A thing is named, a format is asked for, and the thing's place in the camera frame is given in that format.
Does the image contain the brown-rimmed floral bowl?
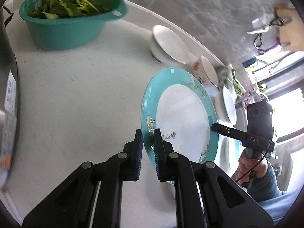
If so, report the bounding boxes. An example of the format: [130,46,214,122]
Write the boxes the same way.
[187,55,219,88]

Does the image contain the bag of green vegetables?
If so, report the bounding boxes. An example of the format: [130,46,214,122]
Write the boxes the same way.
[216,64,246,97]

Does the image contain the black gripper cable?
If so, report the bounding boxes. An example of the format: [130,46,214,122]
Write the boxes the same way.
[235,144,274,183]

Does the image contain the white bowl at left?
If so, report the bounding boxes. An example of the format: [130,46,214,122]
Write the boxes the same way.
[215,86,237,125]

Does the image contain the wooden cutting board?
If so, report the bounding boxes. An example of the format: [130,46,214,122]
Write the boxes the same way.
[275,5,304,51]

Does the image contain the teal colander with greens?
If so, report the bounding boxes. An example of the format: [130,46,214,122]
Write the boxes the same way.
[19,0,127,51]

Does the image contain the teal floral plate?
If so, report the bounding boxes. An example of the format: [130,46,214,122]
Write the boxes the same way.
[141,67,219,165]

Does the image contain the white deep bowl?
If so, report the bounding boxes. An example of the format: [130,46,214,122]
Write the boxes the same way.
[149,25,189,65]

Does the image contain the blue sleeve forearm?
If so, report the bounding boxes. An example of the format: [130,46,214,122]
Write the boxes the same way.
[247,161,301,225]

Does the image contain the right hand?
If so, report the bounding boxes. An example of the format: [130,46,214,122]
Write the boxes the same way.
[234,150,268,185]

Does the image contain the hanging scissors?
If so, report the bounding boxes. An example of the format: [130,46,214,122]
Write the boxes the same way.
[247,17,292,35]

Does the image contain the teal plate at edge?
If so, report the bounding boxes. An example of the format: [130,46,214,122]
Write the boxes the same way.
[214,134,242,177]

